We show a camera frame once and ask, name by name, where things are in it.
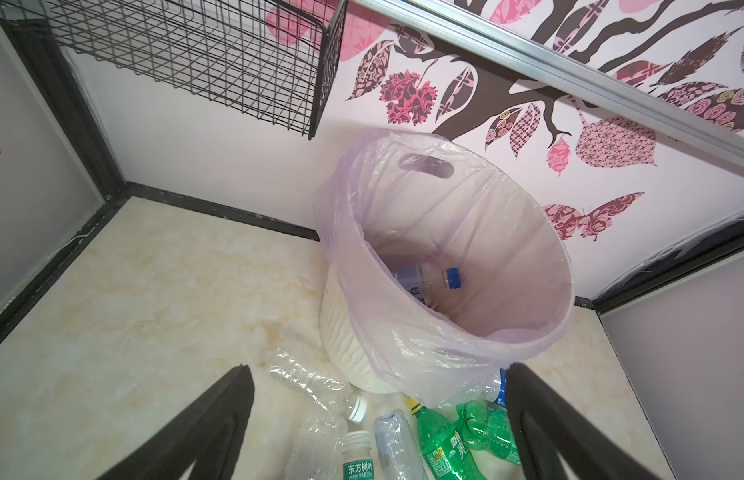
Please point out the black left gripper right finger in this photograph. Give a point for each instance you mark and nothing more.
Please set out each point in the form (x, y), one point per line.
(553, 438)

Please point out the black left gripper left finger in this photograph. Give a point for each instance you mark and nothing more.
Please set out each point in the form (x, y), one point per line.
(205, 439)

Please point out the crushed clear plastic bottle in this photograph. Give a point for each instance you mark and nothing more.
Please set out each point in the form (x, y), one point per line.
(335, 396)

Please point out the blue cap clear bottle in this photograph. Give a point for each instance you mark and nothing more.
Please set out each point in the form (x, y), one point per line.
(429, 284)

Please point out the white ribbed trash bin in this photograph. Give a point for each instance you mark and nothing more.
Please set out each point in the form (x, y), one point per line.
(341, 343)

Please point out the green bottle yellow cap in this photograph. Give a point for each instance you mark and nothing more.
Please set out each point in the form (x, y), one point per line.
(485, 428)

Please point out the small blue label bottle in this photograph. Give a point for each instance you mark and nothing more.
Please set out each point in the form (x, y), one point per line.
(494, 391)

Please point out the green plastic bottle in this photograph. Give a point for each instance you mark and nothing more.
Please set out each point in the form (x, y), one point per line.
(442, 445)

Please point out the green white label bottle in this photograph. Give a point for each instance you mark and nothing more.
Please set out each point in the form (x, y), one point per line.
(324, 448)

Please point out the tall clear bottle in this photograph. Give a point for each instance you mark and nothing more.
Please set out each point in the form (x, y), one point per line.
(399, 453)

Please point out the aluminium rail back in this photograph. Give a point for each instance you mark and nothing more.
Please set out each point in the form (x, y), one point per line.
(483, 38)

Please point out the black wire basket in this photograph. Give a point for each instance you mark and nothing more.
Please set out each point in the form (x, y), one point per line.
(273, 60)

